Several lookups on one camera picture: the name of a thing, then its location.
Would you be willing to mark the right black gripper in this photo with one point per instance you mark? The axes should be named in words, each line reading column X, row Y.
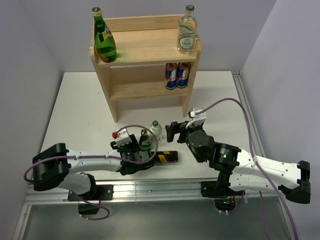
column 175, row 127

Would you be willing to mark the green bottle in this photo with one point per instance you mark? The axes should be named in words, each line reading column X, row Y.
column 145, row 142
column 103, row 38

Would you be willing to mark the blue energy drink can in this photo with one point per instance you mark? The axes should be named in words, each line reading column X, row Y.
column 182, row 74
column 171, row 75

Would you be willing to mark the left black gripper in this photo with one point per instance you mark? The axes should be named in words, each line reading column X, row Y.
column 134, row 144

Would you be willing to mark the aluminium frame rail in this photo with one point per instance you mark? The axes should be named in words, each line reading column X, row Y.
column 164, row 202

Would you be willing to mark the small clear glass bottle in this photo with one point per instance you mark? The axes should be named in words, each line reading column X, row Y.
column 156, row 130

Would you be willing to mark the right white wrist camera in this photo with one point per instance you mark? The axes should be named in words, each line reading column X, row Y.
column 197, row 118

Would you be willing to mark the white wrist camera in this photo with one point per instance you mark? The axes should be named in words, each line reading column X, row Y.
column 122, row 137
column 197, row 118

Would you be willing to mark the black gold can front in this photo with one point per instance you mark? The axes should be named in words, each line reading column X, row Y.
column 166, row 157

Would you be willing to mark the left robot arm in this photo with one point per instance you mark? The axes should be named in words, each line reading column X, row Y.
column 59, row 167

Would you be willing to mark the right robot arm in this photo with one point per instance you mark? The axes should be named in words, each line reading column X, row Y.
column 238, row 171

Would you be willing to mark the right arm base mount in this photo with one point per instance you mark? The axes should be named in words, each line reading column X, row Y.
column 226, row 201

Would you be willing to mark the right blue energy drink can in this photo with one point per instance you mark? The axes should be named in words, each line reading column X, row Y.
column 182, row 74

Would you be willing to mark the left blue energy drink can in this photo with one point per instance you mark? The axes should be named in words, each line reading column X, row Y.
column 171, row 75

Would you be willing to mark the wooden two-tier shelf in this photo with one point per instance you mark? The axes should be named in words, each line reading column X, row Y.
column 144, row 44

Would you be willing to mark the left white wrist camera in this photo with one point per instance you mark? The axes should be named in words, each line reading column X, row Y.
column 122, row 137

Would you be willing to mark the large clear soda water bottle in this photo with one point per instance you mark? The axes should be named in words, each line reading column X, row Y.
column 187, row 31

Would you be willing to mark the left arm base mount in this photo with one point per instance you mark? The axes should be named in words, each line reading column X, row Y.
column 90, row 203

